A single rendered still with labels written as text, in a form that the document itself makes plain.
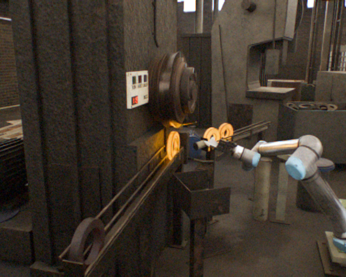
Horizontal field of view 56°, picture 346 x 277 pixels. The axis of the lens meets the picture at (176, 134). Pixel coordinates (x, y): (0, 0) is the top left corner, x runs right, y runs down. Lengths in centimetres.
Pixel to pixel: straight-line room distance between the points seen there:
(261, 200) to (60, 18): 199
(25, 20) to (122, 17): 52
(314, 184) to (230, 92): 308
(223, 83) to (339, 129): 163
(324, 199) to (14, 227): 188
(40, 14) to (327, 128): 326
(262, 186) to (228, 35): 258
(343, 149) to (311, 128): 47
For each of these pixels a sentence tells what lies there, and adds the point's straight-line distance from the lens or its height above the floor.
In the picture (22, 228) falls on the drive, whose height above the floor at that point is 25.
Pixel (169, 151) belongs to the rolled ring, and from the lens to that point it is 206.
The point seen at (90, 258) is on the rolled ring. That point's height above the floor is 62.
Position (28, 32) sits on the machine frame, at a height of 143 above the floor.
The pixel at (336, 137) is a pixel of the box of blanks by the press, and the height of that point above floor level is 43.
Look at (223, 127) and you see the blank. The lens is 262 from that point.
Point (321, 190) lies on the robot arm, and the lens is 189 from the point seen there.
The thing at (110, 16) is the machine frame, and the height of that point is 150.
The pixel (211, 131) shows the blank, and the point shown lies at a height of 77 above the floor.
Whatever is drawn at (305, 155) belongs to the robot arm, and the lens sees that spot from 179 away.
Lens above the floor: 131
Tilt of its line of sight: 13 degrees down
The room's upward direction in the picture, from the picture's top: straight up
